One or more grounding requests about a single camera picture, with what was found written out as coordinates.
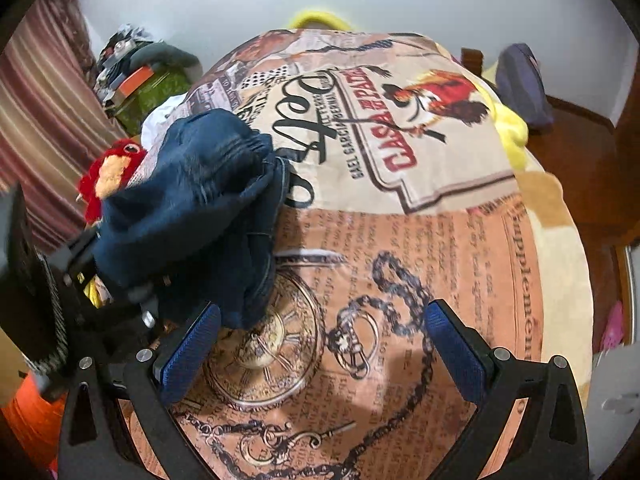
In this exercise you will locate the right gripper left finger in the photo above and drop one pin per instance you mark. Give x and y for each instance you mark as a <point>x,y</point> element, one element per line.
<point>95,442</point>

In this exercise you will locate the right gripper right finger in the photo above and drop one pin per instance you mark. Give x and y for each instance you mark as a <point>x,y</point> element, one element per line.
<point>551,439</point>

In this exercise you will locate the blue denim jacket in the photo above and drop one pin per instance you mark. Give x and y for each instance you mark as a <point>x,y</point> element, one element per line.
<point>201,227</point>

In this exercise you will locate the red plush flower pillow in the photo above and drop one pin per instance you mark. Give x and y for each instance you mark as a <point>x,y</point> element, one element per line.
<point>108,174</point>

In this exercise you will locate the striped maroon curtain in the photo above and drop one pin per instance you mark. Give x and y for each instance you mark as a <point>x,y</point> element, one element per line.
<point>52,125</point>

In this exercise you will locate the white cloth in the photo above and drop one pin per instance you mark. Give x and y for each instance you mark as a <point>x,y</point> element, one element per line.
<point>153,123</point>

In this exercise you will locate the pile of clutter items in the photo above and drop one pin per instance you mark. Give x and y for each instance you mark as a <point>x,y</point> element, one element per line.
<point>138,72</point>

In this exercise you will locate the newspaper print bedspread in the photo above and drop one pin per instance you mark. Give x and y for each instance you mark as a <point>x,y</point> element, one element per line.
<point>401,193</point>

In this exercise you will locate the yellow fleece blanket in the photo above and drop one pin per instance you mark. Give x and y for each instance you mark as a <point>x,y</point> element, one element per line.
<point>511,128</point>

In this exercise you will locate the dark blue bag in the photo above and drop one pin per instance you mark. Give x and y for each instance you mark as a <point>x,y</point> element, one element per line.
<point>520,87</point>

